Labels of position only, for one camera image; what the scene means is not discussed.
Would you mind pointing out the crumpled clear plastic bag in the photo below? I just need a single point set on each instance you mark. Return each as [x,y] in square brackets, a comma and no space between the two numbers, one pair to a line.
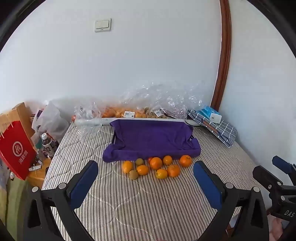
[86,118]
[166,97]

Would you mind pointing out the striped mattress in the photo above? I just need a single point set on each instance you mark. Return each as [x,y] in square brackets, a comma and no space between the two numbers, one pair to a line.
[138,204]

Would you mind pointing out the bagged oranges pile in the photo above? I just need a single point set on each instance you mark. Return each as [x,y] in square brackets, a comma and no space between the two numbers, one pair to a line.
[115,112]

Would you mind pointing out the small red tomato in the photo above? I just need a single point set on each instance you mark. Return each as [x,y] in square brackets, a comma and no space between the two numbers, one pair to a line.
[149,159]

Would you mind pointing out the brown kiwi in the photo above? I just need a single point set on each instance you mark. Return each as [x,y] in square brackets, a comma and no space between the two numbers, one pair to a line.
[139,161]
[133,174]

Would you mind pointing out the small white box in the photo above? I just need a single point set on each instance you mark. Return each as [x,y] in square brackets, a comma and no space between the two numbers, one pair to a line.
[216,118]

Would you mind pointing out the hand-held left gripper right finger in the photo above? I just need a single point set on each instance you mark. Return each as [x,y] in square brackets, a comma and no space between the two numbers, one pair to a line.
[207,185]

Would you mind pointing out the long white box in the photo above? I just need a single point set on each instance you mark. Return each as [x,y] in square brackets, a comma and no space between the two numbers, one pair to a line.
[106,121]

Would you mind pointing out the wooden stool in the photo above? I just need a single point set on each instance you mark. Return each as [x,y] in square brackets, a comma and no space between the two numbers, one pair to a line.
[38,176]

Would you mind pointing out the white plastic bag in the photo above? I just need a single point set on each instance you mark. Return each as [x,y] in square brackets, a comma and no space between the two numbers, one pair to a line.
[52,118]

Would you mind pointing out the brown wooden door frame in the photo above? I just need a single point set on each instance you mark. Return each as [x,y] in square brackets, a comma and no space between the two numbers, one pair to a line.
[225,53]

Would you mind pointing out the brown paper bag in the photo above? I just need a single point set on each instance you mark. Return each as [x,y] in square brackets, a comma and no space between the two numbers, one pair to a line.
[20,115]

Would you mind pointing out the white light switch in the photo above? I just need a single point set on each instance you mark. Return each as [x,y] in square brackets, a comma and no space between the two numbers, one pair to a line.
[103,25]

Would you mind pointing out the navy checked cloth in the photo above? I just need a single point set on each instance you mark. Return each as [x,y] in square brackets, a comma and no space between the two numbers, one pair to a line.
[225,132]

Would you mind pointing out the brown wooden stick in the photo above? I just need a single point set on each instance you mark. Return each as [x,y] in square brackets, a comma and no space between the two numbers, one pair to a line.
[211,127]

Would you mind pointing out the orange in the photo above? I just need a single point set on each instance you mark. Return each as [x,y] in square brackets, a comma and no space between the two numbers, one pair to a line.
[155,163]
[142,169]
[173,170]
[127,167]
[167,160]
[161,173]
[185,161]

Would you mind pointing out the red paper bag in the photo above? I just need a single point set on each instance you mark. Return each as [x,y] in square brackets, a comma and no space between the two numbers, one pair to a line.
[16,153]

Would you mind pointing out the blue tissue pack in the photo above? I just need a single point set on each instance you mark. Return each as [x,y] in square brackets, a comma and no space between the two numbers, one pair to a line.
[207,111]

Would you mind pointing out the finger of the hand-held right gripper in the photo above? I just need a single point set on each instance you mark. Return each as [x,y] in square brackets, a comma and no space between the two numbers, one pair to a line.
[263,175]
[282,164]

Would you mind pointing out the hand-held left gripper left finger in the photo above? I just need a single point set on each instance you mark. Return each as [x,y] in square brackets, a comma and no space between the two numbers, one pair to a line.
[84,183]

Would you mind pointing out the purple towel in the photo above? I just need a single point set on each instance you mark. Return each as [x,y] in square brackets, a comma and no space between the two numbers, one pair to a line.
[152,139]

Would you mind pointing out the white-capped drink bottle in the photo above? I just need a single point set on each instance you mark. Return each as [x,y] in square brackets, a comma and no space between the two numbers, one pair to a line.
[47,144]

